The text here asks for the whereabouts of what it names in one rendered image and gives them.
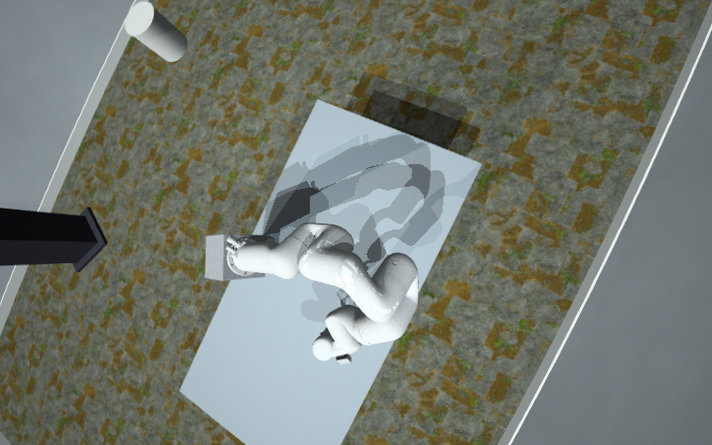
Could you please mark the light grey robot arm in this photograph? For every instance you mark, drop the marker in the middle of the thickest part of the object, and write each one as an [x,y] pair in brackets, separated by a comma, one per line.
[321,260]

